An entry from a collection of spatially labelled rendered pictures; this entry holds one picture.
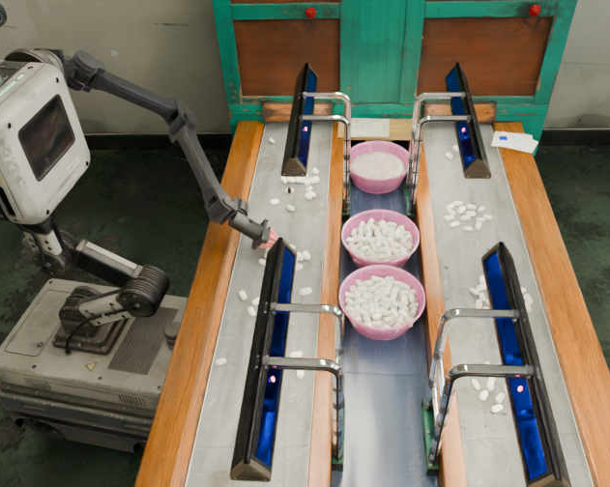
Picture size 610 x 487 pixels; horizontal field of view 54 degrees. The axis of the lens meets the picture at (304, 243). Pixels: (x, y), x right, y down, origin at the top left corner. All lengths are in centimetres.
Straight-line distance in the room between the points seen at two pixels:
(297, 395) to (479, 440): 48
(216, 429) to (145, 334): 69
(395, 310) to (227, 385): 56
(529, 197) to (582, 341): 65
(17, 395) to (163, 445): 92
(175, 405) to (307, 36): 151
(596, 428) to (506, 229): 78
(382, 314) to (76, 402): 111
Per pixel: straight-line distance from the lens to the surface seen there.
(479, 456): 163
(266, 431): 124
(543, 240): 215
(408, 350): 185
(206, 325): 183
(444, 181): 236
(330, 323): 179
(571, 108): 395
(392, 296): 190
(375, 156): 248
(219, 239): 208
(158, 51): 366
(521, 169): 244
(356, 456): 166
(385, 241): 207
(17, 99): 165
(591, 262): 329
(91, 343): 223
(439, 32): 250
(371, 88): 259
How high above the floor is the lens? 216
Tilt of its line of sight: 43 degrees down
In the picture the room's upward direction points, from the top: 3 degrees counter-clockwise
